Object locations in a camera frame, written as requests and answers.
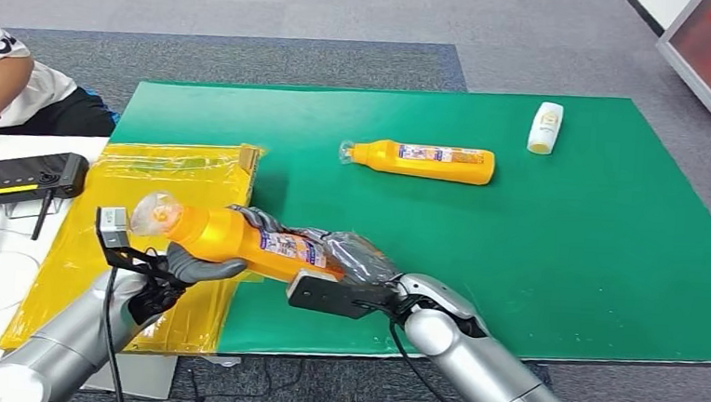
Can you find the green table mat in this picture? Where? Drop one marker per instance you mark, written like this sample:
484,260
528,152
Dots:
514,234

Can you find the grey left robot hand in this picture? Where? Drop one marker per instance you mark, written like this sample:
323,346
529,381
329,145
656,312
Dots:
203,270

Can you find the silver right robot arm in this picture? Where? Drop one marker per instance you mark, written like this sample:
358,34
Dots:
481,362

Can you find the grey flat panel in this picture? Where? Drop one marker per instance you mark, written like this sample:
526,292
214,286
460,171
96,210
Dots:
150,375

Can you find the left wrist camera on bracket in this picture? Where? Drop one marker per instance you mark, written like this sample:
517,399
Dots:
111,228

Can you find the orange bottle with clear cap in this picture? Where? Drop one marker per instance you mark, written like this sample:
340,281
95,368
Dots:
432,163
223,238

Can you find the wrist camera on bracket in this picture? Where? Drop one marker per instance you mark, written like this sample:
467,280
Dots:
111,228
331,297

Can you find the yellow taped box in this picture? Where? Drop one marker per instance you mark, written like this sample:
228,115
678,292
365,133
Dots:
141,174

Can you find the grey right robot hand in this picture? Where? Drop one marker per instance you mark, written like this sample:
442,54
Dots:
358,258

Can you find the black controller with antennas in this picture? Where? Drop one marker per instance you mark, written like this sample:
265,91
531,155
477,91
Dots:
29,176

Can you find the small white bottle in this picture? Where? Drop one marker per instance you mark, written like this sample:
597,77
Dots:
545,128

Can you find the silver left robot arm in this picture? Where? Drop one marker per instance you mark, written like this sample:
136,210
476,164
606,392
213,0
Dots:
56,348

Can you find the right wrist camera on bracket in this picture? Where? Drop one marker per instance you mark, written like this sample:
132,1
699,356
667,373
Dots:
331,297

